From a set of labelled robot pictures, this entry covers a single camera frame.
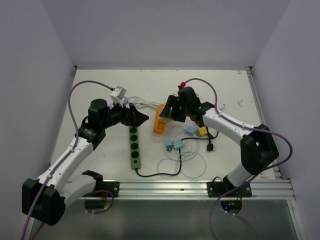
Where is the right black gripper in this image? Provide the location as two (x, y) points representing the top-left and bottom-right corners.
(160, 95), (190, 123)

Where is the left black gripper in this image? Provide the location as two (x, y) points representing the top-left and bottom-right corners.
(100, 97), (148, 129)

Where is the light blue usb charger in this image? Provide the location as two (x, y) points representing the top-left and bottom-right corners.
(185, 125), (196, 136)

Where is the teal charger cube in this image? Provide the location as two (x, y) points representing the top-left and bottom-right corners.
(165, 139), (173, 152)
(173, 139), (184, 150)

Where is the yellow usb charger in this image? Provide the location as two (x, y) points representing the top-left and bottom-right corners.
(196, 126), (208, 137)

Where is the green power strip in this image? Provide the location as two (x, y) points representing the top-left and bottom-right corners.
(128, 126), (142, 171)

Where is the beige cube socket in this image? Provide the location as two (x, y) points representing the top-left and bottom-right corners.
(159, 117), (173, 125)

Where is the purple usb hub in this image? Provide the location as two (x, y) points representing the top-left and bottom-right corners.
(108, 96), (129, 108)

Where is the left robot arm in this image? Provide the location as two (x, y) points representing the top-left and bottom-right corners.
(22, 98), (149, 226)

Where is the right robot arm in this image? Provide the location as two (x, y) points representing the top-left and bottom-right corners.
(160, 86), (279, 197)

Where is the white coiled cord far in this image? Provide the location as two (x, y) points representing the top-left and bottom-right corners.
(127, 96), (161, 110)

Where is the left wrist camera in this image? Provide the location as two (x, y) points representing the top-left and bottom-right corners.
(109, 86), (127, 107)

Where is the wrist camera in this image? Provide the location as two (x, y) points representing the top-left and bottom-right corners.
(109, 86), (127, 107)
(178, 81), (186, 90)

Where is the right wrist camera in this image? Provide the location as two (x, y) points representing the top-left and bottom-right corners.
(178, 81), (186, 90)

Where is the black power cord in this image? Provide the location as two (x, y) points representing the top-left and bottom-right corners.
(134, 117), (220, 178)

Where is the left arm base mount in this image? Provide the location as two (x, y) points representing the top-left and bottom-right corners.
(84, 181), (120, 198)

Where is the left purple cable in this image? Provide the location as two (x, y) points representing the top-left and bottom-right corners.
(19, 80), (116, 240)

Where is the purple cable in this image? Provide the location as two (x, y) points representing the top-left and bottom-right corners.
(19, 80), (116, 240)
(183, 77), (295, 240)

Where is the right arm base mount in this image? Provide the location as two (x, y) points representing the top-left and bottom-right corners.
(206, 176), (253, 198)

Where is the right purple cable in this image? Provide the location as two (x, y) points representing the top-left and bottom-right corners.
(183, 77), (295, 240)

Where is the aluminium front rail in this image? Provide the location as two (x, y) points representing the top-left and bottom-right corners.
(32, 178), (297, 201)

